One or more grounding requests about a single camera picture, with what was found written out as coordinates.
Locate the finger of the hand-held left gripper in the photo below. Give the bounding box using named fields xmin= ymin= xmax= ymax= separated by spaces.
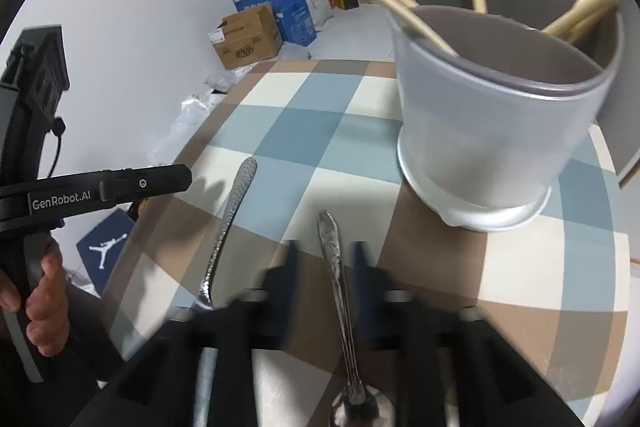
xmin=97 ymin=163 xmax=194 ymax=204

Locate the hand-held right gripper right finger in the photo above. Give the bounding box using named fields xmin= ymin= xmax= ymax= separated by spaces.
xmin=350 ymin=241 xmax=586 ymax=427

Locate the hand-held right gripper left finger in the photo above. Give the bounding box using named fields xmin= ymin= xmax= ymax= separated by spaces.
xmin=75 ymin=239 xmax=303 ymax=427

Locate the patterned steel spoon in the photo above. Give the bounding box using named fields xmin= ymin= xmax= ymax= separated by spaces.
xmin=316 ymin=209 xmax=396 ymax=427

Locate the hammered steel fork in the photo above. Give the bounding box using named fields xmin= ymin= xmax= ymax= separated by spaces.
xmin=197 ymin=157 xmax=258 ymax=310

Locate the white utensil holder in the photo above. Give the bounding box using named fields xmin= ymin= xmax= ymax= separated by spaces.
xmin=381 ymin=0 xmax=626 ymax=233

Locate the person's left hand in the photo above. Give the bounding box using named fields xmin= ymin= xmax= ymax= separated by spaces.
xmin=0 ymin=251 xmax=70 ymax=356

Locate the clear plastic bag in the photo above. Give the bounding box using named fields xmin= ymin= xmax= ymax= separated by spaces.
xmin=150 ymin=92 xmax=222 ymax=164

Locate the navy shoe box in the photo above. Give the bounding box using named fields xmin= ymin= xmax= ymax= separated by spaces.
xmin=76 ymin=207 xmax=138 ymax=295

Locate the grey plastic package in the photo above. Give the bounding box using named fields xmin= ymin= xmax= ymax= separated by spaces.
xmin=205 ymin=62 xmax=261 ymax=95

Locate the checkered table mat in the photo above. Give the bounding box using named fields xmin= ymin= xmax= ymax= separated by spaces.
xmin=102 ymin=59 xmax=631 ymax=427

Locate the brown cardboard box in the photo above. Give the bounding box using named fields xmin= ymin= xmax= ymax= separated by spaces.
xmin=209 ymin=3 xmax=283 ymax=69

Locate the blue cardboard box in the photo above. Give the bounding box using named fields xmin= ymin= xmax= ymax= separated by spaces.
xmin=235 ymin=0 xmax=318 ymax=46

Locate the white shopping bag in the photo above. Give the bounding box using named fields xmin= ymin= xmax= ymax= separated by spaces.
xmin=300 ymin=0 xmax=336 ymax=30

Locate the black cable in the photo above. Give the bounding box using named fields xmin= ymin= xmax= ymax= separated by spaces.
xmin=47 ymin=116 xmax=68 ymax=180

